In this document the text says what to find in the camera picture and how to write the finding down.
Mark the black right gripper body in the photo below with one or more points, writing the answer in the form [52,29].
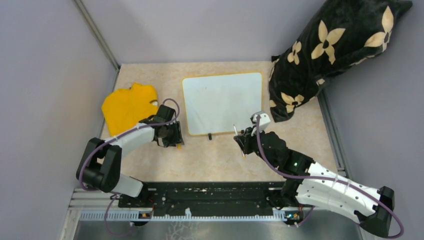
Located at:
[255,147]

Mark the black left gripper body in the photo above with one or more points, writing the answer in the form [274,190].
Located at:
[172,135]

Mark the white marker pen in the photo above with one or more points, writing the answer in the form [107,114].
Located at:
[238,140]

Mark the white board yellow frame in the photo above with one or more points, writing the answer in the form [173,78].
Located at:
[217,104]

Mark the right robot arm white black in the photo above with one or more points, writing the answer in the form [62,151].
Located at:
[309,183]

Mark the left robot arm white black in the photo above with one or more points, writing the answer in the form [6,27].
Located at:
[100,165]

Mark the yellow cloth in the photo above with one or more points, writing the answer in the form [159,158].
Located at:
[124,108]

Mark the black floral pillow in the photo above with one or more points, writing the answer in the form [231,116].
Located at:
[341,35]

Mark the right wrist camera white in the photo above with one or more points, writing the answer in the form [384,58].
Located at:
[260,121]

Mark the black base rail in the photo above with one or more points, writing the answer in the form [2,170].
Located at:
[193,202]

